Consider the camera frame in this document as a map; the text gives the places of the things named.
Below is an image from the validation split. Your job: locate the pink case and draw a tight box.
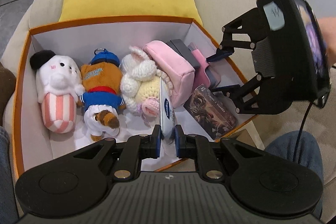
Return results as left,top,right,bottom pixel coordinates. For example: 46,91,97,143
188,42,210,86

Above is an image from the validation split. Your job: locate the person's right forearm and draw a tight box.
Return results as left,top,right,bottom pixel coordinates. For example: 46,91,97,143
316,17,336,56

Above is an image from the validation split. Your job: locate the pink fabric pouch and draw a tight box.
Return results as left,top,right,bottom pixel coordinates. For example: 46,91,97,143
143,40,196,109

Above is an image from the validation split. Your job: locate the brown bear plush toy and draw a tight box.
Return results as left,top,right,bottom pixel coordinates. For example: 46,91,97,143
79,48,126,142

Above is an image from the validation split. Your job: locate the dark printed card box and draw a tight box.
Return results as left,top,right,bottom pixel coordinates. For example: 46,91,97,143
183,84,238,140

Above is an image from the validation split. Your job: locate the black cable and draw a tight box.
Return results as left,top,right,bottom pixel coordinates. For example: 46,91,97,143
293,101,315,164

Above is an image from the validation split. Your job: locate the person's right leg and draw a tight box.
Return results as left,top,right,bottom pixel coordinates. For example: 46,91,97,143
264,131,324,219

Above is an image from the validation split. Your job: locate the white dog plush toy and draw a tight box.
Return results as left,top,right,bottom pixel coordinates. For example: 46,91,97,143
30,49,86,134

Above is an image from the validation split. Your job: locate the orange cardboard box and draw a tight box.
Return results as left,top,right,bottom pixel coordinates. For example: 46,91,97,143
12,15,259,180

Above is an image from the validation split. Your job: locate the dark grey box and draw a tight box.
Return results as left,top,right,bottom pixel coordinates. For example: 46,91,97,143
165,39,201,69

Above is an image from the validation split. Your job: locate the white crochet bunny toy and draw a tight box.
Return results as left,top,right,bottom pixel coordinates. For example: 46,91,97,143
119,46,175,119

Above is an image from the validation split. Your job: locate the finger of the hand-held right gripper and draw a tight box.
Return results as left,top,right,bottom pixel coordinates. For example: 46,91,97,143
206,7,268,63
211,72,296,115

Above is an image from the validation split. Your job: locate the person's left leg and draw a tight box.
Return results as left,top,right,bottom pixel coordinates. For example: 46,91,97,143
0,126,19,224

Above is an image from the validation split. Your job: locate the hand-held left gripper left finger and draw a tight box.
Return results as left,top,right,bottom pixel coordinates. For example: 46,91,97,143
70,124,161,180

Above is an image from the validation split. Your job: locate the person's leg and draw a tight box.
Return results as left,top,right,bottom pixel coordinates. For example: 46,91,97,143
264,131,324,219
0,126,19,224

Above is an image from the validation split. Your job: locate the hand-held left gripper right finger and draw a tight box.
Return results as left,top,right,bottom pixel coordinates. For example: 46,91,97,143
175,124,263,180

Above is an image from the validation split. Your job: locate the dark brown cloth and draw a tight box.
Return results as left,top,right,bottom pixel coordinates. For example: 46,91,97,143
0,63,17,115

